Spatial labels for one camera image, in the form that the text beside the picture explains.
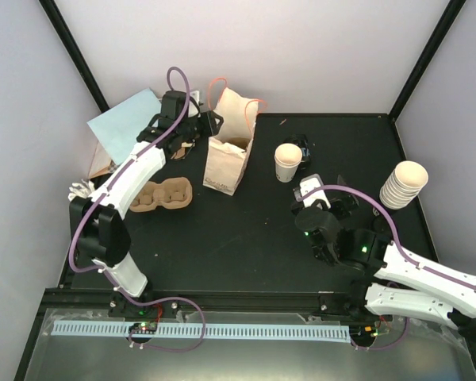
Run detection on stack of white cups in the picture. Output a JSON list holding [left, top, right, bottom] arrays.
[[379, 160, 429, 210]]

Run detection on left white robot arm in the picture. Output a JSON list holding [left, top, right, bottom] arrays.
[[68, 90, 224, 317]]

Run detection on white plastic cutlery bunch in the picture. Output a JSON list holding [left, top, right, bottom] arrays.
[[67, 179, 95, 202]]

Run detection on light blue paper bag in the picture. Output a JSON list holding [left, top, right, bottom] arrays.
[[87, 88, 161, 164]]

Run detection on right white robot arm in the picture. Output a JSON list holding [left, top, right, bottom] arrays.
[[293, 175, 476, 342]]

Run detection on cream bear paper bag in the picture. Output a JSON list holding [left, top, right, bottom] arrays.
[[203, 85, 267, 196]]

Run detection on black paper coffee cup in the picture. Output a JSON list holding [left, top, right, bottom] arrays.
[[295, 134, 311, 164]]

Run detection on light blue cable chain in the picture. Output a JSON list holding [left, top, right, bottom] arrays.
[[51, 319, 353, 345]]

